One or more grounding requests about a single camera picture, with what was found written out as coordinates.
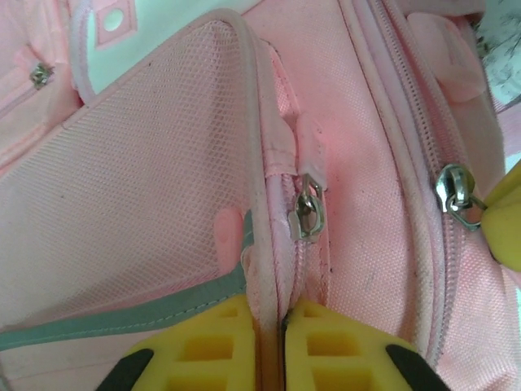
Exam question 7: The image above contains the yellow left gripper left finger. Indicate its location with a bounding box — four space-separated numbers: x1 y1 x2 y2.
99 293 264 391

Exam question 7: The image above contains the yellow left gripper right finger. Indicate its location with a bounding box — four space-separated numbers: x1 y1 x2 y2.
284 301 436 391

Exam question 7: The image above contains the pink student backpack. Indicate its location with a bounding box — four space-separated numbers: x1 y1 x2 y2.
0 0 521 391

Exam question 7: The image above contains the floral table cloth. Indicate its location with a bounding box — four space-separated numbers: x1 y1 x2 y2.
475 0 521 111

